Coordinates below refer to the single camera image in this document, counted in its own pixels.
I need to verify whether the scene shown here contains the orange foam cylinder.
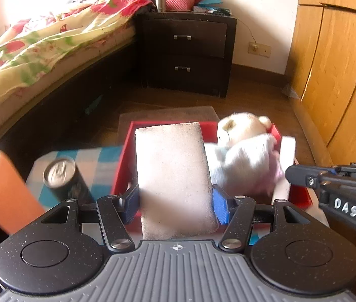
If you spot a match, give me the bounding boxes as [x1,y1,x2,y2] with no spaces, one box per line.
[0,149,46,236]

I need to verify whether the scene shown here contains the dark wooden nightstand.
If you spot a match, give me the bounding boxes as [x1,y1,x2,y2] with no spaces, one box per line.
[135,8,238,99]

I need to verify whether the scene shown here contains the smooth white sponge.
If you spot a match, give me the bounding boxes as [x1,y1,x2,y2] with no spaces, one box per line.
[272,135,296,203]

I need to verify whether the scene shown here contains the wall socket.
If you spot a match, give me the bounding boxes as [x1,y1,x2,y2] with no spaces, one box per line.
[248,42,272,58]

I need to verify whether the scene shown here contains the wooden wardrobe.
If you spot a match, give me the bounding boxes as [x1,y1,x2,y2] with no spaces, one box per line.
[286,0,356,258]

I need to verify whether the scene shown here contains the blue checked cloth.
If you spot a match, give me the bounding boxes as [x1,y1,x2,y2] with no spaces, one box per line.
[27,145,331,246]

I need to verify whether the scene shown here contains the floral quilt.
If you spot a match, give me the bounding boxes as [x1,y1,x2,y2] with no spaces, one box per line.
[0,0,153,123]

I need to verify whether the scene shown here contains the grey floor mat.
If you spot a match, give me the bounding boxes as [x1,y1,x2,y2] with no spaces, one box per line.
[119,105,220,139]

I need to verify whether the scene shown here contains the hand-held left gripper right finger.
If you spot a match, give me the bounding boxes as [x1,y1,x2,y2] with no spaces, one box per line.
[212,185,306,255]

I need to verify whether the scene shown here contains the red box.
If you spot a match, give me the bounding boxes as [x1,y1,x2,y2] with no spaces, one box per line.
[110,120,315,236]

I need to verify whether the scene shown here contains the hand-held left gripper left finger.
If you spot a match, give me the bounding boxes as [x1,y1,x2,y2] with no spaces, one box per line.
[38,184,140,255]

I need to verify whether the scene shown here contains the white teddy bear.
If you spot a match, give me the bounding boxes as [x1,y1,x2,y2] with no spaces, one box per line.
[205,134,287,197]

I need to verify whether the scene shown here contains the thin wall cable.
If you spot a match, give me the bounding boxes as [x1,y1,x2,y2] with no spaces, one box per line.
[236,17,258,49]

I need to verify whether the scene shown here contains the coarse white sponge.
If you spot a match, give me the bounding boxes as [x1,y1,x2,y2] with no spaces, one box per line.
[135,121,219,241]

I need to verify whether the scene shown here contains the clear plastic scrap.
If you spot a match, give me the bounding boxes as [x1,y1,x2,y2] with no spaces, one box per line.
[282,85,298,99]

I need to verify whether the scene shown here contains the dark wooden bed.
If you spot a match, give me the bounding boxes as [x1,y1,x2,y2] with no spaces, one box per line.
[0,0,155,177]

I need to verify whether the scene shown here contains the dark drink can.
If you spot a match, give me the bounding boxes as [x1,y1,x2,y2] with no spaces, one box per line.
[43,157,95,206]

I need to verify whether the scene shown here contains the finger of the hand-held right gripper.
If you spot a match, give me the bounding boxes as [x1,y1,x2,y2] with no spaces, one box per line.
[285,164,339,193]

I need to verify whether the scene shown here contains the cream teddy bear plush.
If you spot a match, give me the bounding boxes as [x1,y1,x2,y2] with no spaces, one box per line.
[217,111,273,148]

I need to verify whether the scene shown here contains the blue paper items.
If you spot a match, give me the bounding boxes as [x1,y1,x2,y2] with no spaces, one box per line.
[197,0,225,9]

